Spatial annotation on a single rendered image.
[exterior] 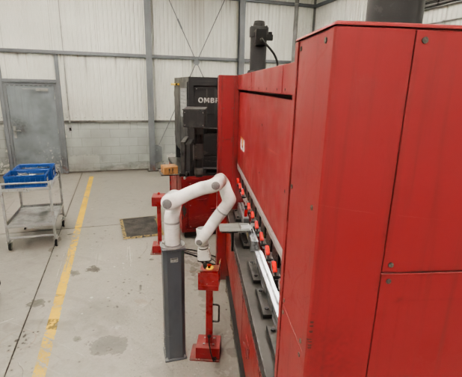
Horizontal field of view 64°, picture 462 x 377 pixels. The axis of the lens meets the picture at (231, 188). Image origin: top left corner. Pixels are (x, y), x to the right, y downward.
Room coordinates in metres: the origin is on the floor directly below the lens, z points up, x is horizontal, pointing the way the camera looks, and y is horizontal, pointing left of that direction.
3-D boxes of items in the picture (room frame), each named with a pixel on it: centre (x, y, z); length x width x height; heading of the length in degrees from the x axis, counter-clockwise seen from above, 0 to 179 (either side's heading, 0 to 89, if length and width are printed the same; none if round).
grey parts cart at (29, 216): (4.99, 2.80, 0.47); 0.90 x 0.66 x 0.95; 17
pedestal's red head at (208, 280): (2.64, 0.15, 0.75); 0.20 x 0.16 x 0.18; 177
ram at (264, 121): (2.40, -0.24, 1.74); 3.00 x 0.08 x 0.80; 5
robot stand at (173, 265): (2.63, 0.44, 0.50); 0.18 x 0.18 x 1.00; 17
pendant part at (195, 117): (4.25, 0.42, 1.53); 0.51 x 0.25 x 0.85; 1
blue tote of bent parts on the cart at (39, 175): (4.82, 2.76, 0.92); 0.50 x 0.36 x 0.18; 107
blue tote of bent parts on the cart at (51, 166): (5.23, 2.86, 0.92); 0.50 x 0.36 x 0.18; 107
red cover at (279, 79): (2.40, -0.23, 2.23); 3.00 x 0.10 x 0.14; 5
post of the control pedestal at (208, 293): (2.64, 0.15, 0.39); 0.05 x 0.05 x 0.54; 87
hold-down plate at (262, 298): (2.04, -0.22, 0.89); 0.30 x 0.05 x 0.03; 5
